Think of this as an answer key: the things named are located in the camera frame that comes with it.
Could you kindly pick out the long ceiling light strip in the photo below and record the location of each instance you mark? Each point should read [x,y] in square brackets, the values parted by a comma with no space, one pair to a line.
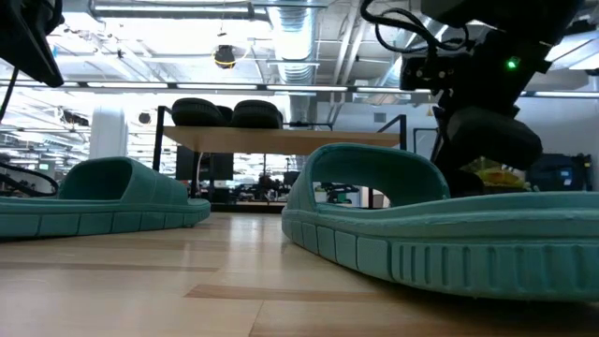
[215,86]

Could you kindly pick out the dark blue box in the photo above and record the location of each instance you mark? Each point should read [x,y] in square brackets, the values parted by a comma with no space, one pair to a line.
[557,175]

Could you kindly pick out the wooden shelf with black frame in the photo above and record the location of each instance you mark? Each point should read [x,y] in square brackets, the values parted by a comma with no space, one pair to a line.
[281,140]

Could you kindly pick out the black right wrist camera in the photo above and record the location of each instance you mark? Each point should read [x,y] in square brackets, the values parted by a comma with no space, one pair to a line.
[430,72]

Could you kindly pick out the black panel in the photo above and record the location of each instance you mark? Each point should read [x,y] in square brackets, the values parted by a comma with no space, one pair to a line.
[206,164]

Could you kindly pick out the round black wall speaker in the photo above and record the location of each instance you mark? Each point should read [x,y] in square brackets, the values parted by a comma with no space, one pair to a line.
[144,118]

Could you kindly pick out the silver ventilation duct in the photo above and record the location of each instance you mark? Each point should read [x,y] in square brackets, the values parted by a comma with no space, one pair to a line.
[294,37]

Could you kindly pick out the black rubber slide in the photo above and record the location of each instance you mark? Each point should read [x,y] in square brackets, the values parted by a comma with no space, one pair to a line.
[257,114]
[491,136]
[196,112]

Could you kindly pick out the black background robot arm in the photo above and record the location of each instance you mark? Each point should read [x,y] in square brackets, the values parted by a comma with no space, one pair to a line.
[339,192]

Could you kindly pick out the white pillar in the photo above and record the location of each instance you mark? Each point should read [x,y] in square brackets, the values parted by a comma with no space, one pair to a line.
[107,131]

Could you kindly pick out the potted succulent plant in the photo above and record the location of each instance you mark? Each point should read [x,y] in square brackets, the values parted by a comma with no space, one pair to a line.
[501,177]

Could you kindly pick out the teal rubber slide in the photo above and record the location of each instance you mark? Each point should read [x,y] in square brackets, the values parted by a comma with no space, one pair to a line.
[421,262]
[140,187]

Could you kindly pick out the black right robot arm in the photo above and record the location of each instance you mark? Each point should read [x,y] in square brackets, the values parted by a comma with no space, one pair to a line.
[491,14]

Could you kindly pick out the black aluminium table frame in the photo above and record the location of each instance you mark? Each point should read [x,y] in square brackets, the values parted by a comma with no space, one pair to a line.
[248,207]

